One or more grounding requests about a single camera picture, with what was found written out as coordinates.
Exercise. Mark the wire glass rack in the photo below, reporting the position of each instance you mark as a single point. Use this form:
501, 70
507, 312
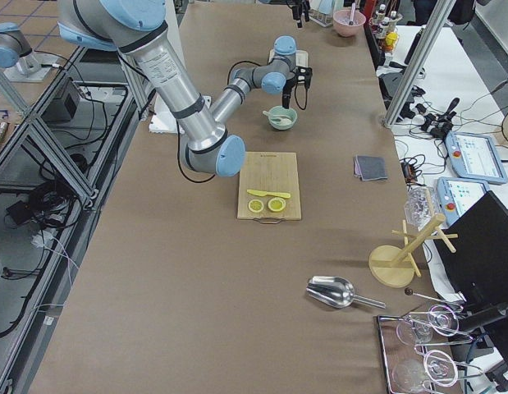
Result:
415, 351

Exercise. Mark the mint green bowl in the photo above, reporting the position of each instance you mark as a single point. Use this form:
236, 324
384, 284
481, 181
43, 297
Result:
289, 112

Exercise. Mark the white plastic spoon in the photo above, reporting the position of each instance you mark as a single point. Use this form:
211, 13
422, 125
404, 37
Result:
272, 117

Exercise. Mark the upper teach pendant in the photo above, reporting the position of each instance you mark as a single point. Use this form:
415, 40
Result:
475, 156

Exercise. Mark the metal scoop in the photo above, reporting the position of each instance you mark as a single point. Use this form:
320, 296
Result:
338, 292

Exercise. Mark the cream rabbit print tray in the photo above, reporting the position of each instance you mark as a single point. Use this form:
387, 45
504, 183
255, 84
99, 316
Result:
301, 57

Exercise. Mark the bamboo cutting board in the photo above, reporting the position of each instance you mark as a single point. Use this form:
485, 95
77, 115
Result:
270, 171

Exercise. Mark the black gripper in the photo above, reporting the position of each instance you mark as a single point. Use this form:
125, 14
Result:
290, 81

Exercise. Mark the lower teach pendant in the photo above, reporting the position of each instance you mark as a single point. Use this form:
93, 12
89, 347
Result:
457, 195

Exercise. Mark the upper lemon slice stack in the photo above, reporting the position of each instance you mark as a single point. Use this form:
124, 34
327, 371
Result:
255, 206

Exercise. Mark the clear glass cup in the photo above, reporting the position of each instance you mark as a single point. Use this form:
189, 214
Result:
420, 206

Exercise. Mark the folded grey cloth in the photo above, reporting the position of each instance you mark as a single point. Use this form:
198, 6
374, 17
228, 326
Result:
370, 168

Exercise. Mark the aluminium frame post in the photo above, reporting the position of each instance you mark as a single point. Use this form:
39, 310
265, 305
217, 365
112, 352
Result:
427, 40

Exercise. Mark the black monitor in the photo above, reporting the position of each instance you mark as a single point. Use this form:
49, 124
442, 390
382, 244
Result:
479, 268

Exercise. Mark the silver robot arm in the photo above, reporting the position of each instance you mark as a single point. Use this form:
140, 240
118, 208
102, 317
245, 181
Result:
138, 29
299, 8

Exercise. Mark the wooden mug tree stand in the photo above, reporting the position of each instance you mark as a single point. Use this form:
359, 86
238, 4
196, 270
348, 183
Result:
395, 267

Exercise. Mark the yellow plastic knife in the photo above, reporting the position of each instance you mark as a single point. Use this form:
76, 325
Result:
264, 193

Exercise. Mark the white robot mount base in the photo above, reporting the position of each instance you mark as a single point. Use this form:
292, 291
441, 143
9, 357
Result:
162, 119

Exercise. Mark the pink bowl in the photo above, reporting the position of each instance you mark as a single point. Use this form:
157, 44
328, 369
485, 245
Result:
346, 26

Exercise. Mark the teach pendant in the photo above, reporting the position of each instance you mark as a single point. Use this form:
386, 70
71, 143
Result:
475, 156
457, 195

